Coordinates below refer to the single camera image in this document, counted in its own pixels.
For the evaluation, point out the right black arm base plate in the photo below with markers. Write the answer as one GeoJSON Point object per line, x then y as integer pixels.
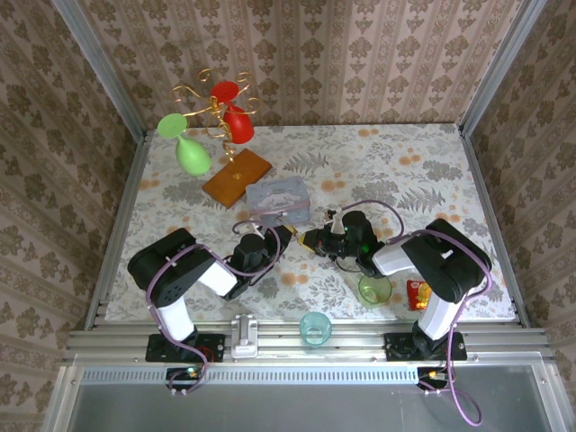
{"type": "Point", "coordinates": [396, 348]}

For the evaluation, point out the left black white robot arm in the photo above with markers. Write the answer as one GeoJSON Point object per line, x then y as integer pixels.
{"type": "Point", "coordinates": [171, 270]}

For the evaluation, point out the teal translucent plastic cup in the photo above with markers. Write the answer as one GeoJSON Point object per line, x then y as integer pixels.
{"type": "Point", "coordinates": [315, 330]}

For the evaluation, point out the red yellow snack packet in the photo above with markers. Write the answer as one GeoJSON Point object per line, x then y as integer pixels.
{"type": "Point", "coordinates": [416, 297]}

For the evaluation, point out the aluminium corner post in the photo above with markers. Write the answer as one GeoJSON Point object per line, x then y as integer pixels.
{"type": "Point", "coordinates": [101, 72]}
{"type": "Point", "coordinates": [499, 67]}

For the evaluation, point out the aluminium side rail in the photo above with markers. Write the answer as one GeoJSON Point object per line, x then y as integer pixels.
{"type": "Point", "coordinates": [488, 189]}
{"type": "Point", "coordinates": [130, 180]}

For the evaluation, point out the green translucent plastic cup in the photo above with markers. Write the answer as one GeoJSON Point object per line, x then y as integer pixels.
{"type": "Point", "coordinates": [375, 292]}

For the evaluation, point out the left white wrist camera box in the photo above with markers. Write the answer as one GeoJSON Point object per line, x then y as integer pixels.
{"type": "Point", "coordinates": [255, 228]}

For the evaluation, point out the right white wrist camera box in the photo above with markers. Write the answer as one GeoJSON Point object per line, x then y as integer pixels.
{"type": "Point", "coordinates": [333, 221]}

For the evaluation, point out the aluminium front rail frame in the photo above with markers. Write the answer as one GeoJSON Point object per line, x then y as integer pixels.
{"type": "Point", "coordinates": [351, 347]}

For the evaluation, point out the small black circuit board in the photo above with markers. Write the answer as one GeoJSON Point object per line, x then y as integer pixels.
{"type": "Point", "coordinates": [434, 374]}
{"type": "Point", "coordinates": [184, 373]}

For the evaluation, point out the grey metal tray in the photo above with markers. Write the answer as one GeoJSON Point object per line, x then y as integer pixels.
{"type": "Point", "coordinates": [292, 407]}

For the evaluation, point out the green plastic wine glass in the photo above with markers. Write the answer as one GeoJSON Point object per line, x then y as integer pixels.
{"type": "Point", "coordinates": [191, 155]}

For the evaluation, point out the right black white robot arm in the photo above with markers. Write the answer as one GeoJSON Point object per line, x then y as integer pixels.
{"type": "Point", "coordinates": [454, 265]}

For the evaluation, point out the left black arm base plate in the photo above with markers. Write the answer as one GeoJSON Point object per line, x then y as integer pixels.
{"type": "Point", "coordinates": [211, 348]}

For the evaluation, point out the red plastic wine glass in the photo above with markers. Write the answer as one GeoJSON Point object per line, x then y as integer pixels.
{"type": "Point", "coordinates": [238, 126]}

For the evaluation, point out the white toggle clamp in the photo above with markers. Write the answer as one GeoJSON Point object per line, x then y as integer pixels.
{"type": "Point", "coordinates": [244, 335]}

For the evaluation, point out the blue cartoon tin box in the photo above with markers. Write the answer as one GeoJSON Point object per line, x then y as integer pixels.
{"type": "Point", "coordinates": [279, 200]}

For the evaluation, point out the floral fern tablecloth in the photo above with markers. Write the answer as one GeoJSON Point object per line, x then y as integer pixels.
{"type": "Point", "coordinates": [342, 148]}

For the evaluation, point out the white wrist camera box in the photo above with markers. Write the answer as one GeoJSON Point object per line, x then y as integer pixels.
{"type": "Point", "coordinates": [333, 221]}
{"type": "Point", "coordinates": [255, 228]}

